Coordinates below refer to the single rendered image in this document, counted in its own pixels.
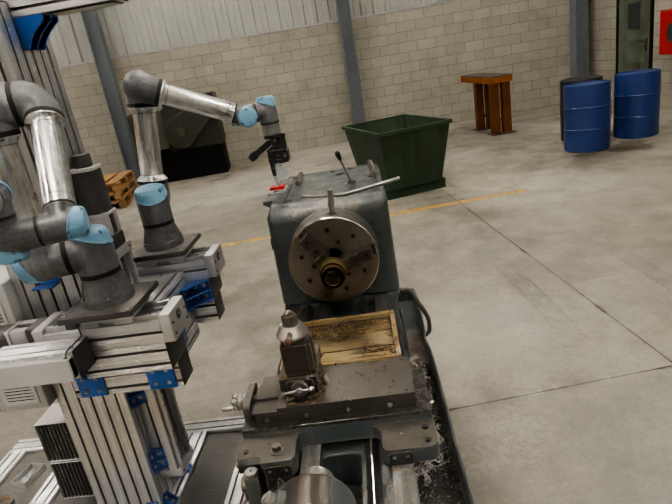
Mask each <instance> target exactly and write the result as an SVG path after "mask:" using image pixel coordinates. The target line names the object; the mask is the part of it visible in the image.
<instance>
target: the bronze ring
mask: <svg viewBox="0 0 672 504"><path fill-rule="evenodd" d="M330 271H336V272H338V273H335V274H331V273H329V272H330ZM319 274H320V277H321V280H322V283H323V284H324V285H325V286H326V287H328V288H331V289H334V288H338V287H340V286H341V285H342V284H343V282H344V280H345V278H346V275H347V266H346V264H345V263H344V261H342V260H341V259H339V258H336V257H330V258H327V259H325V260H324V261H323V262H322V263H321V264H320V267H319Z"/></svg>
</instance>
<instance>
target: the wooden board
mask: <svg viewBox="0 0 672 504"><path fill-rule="evenodd" d="M386 317H387V318H388V319H390V320H388V319H385V318H386ZM392 317H393V318H392ZM380 318H381V319H382V320H383V321H384V322H382V321H379V319H380ZM383 318H384V319H383ZM368 319H369V320H368ZM371 319H372V320H374V322H375V323H376V324H375V323H374V322H373V323H372V321H371ZM375 319H376V320H377V322H376V320H375ZM385 320H388V321H389V322H388V321H386V322H385ZM357 321H358V323H359V324H358V323H357ZM360 321H363V322H362V323H363V324H361V322H360ZM369 321H370V322H369ZM354 322H355V323H354ZM378 322H380V323H378ZM302 323H303V324H304V325H306V326H307V328H309V329H308V333H309V332H312V333H313V334H312V338H314V337H318V338H314V339H313V342H314V343H317V344H319V346H320V351H321V353H322V354H323V356H322V357H321V362H322V365H321V366H324V367H326V366H334V365H342V364H350V363H358V362H365V360H366V361H367V362H368V361H370V360H371V361H372V360H379V359H380V360H381V359H389V358H397V357H402V355H401V354H400V353H401V349H400V344H399V338H398V332H397V326H396V320H395V314H394V310H390V314H389V310H387V311H378V312H375V313H374V312H373V313H366V314H357V316H356V315H350V316H343V317H337V318H326V319H319V320H311V321H305V322H302ZM347 323H349V324H347ZM351 323H352V325H351ZM370 323H371V324H370ZM381 323H384V324H383V325H382V324H381ZM386 323H387V324H386ZM335 324H337V325H335ZM341 324H342V326H340V325H341ZM344 324H345V325H344ZM346 324H347V325H346ZM354 324H355V325H354ZM325 325H326V328H325ZM328 325H329V326H328ZM332 325H334V326H335V327H333V326H332ZM348 325H350V328H353V329H355V330H353V329H350V328H349V327H348ZM357 325H358V326H357ZM364 325H368V326H367V327H366V326H364ZM373 325H374V326H373ZM378 325H379V326H378ZM319 326H320V327H321V328H319ZM330 326H332V327H330ZM346 326H347V328H346ZM353 326H355V327H353ZM369 326H371V327H369ZM316 327H318V328H319V329H318V330H317V329H316ZM328 327H329V328H328ZM343 327H344V328H345V329H344V328H343ZM357 327H358V328H357ZM365 327H366V328H365ZM386 327H387V328H386ZM311 328H312V330H310V329H311ZM314 328H315V330H314V331H315V333H316V332H317V334H315V333H314V331H313V329H314ZM327 328H328V329H327ZM337 328H339V329H337ZM360 328H364V329H360ZM381 328H382V329H381ZM384 328H385V329H384ZM321 329H322V330H321ZM329 329H330V330H332V329H333V330H332V331H330V330H329ZM336 329H337V330H336ZM347 329H348V331H347V332H346V331H345V330H347ZM365 329H366V330H365ZM309 330H310V331H309ZM316 330H317V331H316ZM339 330H340V332H339ZM357 330H358V331H357ZM368 330H369V331H368ZM370 330H371V331H370ZM378 330H381V331H378ZM385 330H386V331H385ZM321 331H323V332H324V331H325V332H324V333H323V334H322V332H321ZM341 331H343V332H341ZM359 331H362V332H359ZM364 331H365V332H364ZM383 331H384V332H383ZM326 332H327V333H326ZM331 332H332V333H331ZM333 332H334V333H335V334H334V335H332V334H333ZM348 332H349V333H348ZM366 332H367V333H366ZM318 333H320V334H319V335H318ZM341 333H342V334H341ZM386 333H387V335H386ZM383 334H384V336H383ZM389 334H391V335H389ZM313 335H314V336H313ZM367 335H368V336H367ZM388 335H389V337H388ZM322 336H325V337H322ZM374 336H375V337H374ZM396 336H397V337H396ZM320 337H322V338H321V339H320ZM387 339H388V340H387ZM314 340H315V341H314ZM370 340H371V341H370ZM389 340H390V342H389ZM395 340H397V341H395ZM366 341H367V342H366ZM373 342H374V344H373ZM388 342H389V343H392V344H388ZM386 343H387V344H386ZM335 344H336V345H335ZM371 344H372V345H371ZM377 344H378V345H377ZM379 344H380V346H382V348H383V349H382V348H380V347H379ZM382 344H383V345H384V346H383V345H382ZM396 344H398V345H396ZM327 345H328V346H327ZM376 345H377V346H376ZM386 345H387V346H386ZM391 345H392V346H391ZM370 346H371V347H370ZM367 347H369V349H372V350H374V349H373V348H375V349H376V350H375V351H372V350H369V349H368V348H367ZM378 347H379V348H378ZM389 347H392V348H389ZM388 348H389V349H391V350H390V351H391V352H392V351H394V353H392V354H391V352H390V351H389V349H388ZM364 349H365V350H364ZM366 349H367V351H369V352H367V351H366ZM378 350H379V351H378ZM386 350H387V351H386ZM397 350H398V351H397ZM362 351H364V352H362ZM378 352H379V353H378ZM385 352H386V353H385ZM363 354H365V355H363ZM368 354H369V355H368ZM384 354H386V355H384ZM399 354H400V355H399ZM373 356H374V357H373ZM366 357H367V358H366ZM370 358H371V359H370ZM347 361H348V362H347Z"/></svg>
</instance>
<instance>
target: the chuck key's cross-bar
mask: <svg viewBox="0 0 672 504"><path fill-rule="evenodd" d="M397 180H400V177H399V176H398V177H395V178H391V179H388V180H385V181H382V182H378V183H375V184H372V185H368V186H365V187H362V188H359V189H355V190H352V191H349V192H345V193H334V195H333V196H334V197H344V196H348V195H351V194H354V193H358V192H361V191H364V190H368V189H371V188H374V187H377V186H381V185H384V184H387V183H391V182H394V181H397ZM321 197H328V194H306V195H301V198H321Z"/></svg>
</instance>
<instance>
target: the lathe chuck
mask: <svg viewBox="0 0 672 504"><path fill-rule="evenodd" d="M333 212H334V213H336V214H335V215H327V214H328V213H329V210H328V211H323V212H319V213H317V214H314V215H312V216H311V217H309V218H308V219H306V220H305V221H304V222H303V223H302V224H301V225H300V226H299V227H298V229H297V230H296V232H295V234H294V236H293V239H292V242H291V246H290V249H289V254H288V265H289V270H290V273H291V275H292V277H293V279H294V281H295V283H296V284H297V285H298V286H299V288H300V289H301V290H303V291H304V292H305V293H306V294H308V295H309V296H311V297H313V298H315V299H318V300H320V295H321V291H322V286H323V283H322V280H321V277H320V274H319V267H320V266H319V265H318V264H317V263H316V262H315V259H314V258H313V257H312V256H310V255H309V252H308V251H307V250H306V249H305V248H304V247H302V246H301V245H300V244H299V243H300V239H299V238H298V237H297V235H298V234H299V233H300V232H301V230H302V229H303V228H304V229H305V230H306V231H307V232H308V233H309V234H311V235H312V236H313V237H314V238H315V239H317V240H318V241H319V242H320V243H321V244H322V245H324V246H325V247H326V248H327V249H339V250H341V251H342V252H347V251H351V250H354V249H357V248H361V247H364V246H367V245H371V244H375V247H376V250H377V254H374V255H373V257H374V259H372V260H369V261H365V262H362V263H361V265H359V266H356V267H353V269H352V270H350V271H347V275H346V278H345V280H344V282H343V284H342V285H341V286H340V287H338V288H334V292H333V295H332V299H331V302H344V301H348V300H351V299H353V298H356V297H357V296H359V295H361V294H362V293H363V292H365V291H366V290H367V289H368V288H369V287H370V286H371V284H372V283H373V281H374V280H375V278H376V275H377V273H378V269H379V261H380V260H379V250H378V244H377V240H376V237H375V235H374V233H373V231H372V230H371V228H370V227H369V226H368V225H367V223H365V222H364V221H363V220H362V219H361V218H359V217H358V216H356V215H354V214H352V213H349V212H345V211H340V210H333Z"/></svg>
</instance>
